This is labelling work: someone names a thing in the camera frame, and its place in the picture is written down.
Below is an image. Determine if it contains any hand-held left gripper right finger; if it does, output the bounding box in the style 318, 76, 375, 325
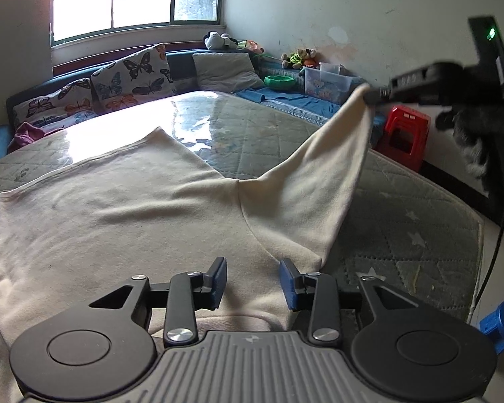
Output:
279, 259, 421, 344

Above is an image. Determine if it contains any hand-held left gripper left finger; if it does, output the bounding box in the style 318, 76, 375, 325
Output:
88, 257, 228, 347

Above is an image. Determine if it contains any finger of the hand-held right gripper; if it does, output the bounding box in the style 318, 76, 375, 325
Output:
363, 75, 408, 105

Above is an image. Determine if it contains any cream long-sleeve top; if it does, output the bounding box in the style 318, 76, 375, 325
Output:
0, 83, 376, 403

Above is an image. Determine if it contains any person's right hand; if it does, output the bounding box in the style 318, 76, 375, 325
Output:
434, 107, 494, 179

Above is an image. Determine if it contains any red plastic stool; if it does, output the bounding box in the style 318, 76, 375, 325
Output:
376, 106, 431, 172

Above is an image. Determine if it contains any clear plastic storage box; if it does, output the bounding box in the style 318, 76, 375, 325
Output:
300, 62, 360, 105

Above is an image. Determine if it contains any blue sofa cover cloth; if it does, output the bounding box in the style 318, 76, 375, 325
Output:
233, 88, 387, 139

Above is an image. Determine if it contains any brown plush toy green vest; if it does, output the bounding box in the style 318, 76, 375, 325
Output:
281, 50, 305, 70

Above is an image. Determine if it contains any green bowl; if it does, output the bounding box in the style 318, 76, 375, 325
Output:
264, 75, 297, 92

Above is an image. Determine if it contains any grey pillow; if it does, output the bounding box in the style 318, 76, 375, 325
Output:
192, 51, 264, 91

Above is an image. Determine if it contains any panda plush toy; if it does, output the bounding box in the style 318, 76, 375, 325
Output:
204, 31, 238, 50

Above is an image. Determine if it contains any blue sofa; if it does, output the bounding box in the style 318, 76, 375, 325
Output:
0, 48, 387, 164

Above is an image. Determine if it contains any blue plastic object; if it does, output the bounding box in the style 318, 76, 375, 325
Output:
479, 301, 504, 355

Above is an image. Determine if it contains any butterfly print pillow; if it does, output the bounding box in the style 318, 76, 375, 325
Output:
90, 43, 177, 112
12, 78, 99, 129

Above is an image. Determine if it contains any pink cloth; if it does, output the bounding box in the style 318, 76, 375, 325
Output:
8, 122, 47, 152

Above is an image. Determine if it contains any black cable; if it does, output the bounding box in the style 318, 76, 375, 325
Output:
470, 50, 504, 326

